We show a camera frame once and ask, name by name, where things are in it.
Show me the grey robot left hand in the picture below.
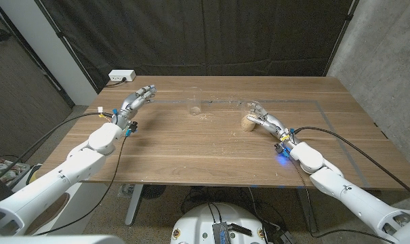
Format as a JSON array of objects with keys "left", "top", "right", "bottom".
[{"left": 111, "top": 84, "right": 157, "bottom": 130}]

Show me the grey finned electronics box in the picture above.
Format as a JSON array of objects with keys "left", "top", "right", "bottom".
[{"left": 212, "top": 222, "right": 232, "bottom": 244}]

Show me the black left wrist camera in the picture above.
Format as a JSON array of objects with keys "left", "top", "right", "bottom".
[{"left": 125, "top": 121, "right": 139, "bottom": 137}]

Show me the yellow and black object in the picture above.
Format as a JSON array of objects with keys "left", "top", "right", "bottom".
[{"left": 25, "top": 163, "right": 43, "bottom": 186}]

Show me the white power strip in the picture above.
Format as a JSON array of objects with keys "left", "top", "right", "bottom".
[{"left": 108, "top": 69, "right": 137, "bottom": 83}]

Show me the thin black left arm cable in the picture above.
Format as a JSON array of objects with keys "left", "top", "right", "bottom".
[{"left": 34, "top": 135, "right": 127, "bottom": 236}]

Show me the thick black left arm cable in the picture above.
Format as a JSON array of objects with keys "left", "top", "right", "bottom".
[{"left": 0, "top": 112, "right": 114, "bottom": 186}]

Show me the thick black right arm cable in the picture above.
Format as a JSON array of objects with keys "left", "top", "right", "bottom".
[{"left": 292, "top": 126, "right": 410, "bottom": 201}]

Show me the grey table leg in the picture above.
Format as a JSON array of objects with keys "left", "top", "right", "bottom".
[
  {"left": 125, "top": 184, "right": 144, "bottom": 226},
  {"left": 295, "top": 188, "right": 318, "bottom": 233}
]

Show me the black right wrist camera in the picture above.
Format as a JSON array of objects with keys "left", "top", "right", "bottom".
[{"left": 274, "top": 143, "right": 292, "bottom": 159}]

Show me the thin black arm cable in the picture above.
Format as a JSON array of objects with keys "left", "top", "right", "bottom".
[
  {"left": 288, "top": 156, "right": 390, "bottom": 244},
  {"left": 34, "top": 135, "right": 127, "bottom": 236}
]

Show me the black power strip cable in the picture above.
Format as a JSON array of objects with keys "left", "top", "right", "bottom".
[{"left": 104, "top": 77, "right": 127, "bottom": 88}]

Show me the round black floor fan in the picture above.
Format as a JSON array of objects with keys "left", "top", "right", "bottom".
[{"left": 142, "top": 184, "right": 167, "bottom": 200}]

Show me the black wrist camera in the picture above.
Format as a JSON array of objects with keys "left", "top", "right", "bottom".
[
  {"left": 125, "top": 121, "right": 139, "bottom": 137},
  {"left": 274, "top": 143, "right": 292, "bottom": 159}
]

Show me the brown sugar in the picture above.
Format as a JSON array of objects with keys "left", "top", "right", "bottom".
[{"left": 241, "top": 115, "right": 257, "bottom": 132}]

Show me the white wire connector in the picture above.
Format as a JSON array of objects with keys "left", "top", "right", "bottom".
[{"left": 96, "top": 106, "right": 112, "bottom": 120}]

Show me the black backdrop stand pole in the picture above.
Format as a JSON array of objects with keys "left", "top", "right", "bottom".
[
  {"left": 322, "top": 0, "right": 358, "bottom": 77},
  {"left": 34, "top": 0, "right": 100, "bottom": 94}
]

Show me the clear plastic cup holding sugar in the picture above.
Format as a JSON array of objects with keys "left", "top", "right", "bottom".
[{"left": 240, "top": 100, "right": 264, "bottom": 132}]

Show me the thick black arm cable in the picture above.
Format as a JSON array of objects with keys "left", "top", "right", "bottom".
[
  {"left": 292, "top": 126, "right": 410, "bottom": 201},
  {"left": 0, "top": 112, "right": 114, "bottom": 186}
]

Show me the white robot torso edge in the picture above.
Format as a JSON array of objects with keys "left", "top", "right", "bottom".
[{"left": 0, "top": 235, "right": 124, "bottom": 244}]

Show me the colourful patterned cloth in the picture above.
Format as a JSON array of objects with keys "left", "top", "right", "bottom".
[{"left": 0, "top": 156, "right": 31, "bottom": 182}]

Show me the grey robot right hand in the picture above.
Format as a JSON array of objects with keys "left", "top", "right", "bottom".
[{"left": 246, "top": 101, "right": 300, "bottom": 147}]

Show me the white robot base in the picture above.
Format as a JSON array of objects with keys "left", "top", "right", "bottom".
[{"left": 170, "top": 202, "right": 269, "bottom": 244}]

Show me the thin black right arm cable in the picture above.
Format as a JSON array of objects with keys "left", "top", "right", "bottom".
[{"left": 288, "top": 156, "right": 390, "bottom": 244}]

